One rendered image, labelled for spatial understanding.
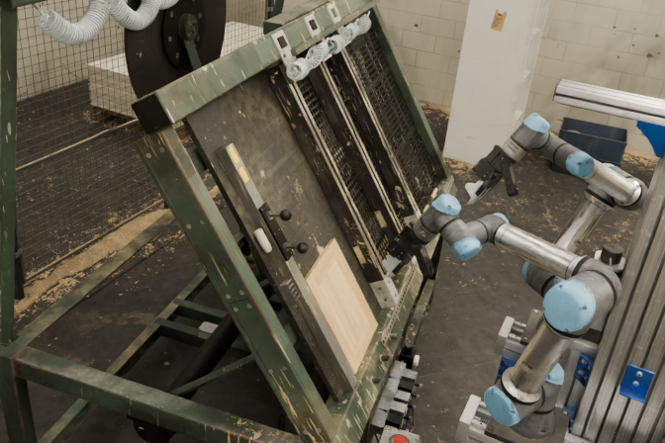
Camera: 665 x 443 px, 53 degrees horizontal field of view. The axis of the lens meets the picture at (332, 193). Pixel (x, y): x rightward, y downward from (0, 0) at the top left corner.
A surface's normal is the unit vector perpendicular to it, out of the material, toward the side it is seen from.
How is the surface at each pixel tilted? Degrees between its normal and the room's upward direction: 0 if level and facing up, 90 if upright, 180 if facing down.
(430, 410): 0
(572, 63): 90
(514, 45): 90
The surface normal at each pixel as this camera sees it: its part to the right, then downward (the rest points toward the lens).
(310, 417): -0.32, 0.41
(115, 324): 0.08, -0.88
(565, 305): -0.75, 0.12
